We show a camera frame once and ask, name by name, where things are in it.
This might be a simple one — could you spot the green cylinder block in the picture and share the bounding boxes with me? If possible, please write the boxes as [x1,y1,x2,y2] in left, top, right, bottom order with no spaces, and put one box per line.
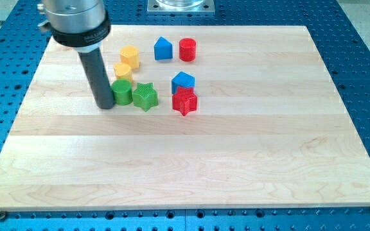
[111,80,133,105]

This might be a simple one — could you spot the blue pentagon block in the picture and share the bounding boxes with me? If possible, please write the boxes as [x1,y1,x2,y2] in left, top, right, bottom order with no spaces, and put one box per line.
[171,72,195,94]
[154,37,173,60]

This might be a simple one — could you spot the light wooden board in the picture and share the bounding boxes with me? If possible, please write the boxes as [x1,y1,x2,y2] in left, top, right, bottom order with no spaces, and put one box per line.
[0,25,370,211]

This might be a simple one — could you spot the green star block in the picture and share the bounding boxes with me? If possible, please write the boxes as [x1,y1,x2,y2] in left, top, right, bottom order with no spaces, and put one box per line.
[132,83,159,112]

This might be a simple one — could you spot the red cylinder block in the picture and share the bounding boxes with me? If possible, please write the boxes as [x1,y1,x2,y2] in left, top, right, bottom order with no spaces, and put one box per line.
[179,38,197,62]

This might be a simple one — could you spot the board clamp screw left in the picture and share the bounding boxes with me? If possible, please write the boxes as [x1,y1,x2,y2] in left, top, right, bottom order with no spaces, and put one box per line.
[0,211,7,221]

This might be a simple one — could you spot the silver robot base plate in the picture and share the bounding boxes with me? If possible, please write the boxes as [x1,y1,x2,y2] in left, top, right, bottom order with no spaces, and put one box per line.
[146,0,215,15]

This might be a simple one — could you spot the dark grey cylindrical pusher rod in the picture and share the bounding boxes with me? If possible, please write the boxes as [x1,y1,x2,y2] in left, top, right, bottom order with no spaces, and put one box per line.
[78,48,114,109]

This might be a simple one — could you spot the yellow hexagon block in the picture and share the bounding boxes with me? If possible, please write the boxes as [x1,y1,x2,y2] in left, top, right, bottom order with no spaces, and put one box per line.
[119,45,139,69]

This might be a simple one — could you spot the yellow cylinder block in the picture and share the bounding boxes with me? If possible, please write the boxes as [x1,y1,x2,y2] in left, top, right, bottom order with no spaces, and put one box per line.
[113,62,133,83]

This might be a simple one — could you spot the blue pentagon block lower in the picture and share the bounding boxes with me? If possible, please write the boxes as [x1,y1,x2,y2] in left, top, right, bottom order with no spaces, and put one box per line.
[171,72,195,94]

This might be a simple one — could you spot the blue pentagon block upper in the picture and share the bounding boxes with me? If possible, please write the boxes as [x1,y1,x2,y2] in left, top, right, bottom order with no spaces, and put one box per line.
[154,37,173,60]

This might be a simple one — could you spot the red star block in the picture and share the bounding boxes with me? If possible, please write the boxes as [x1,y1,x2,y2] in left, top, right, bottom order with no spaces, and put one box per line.
[172,86,198,116]

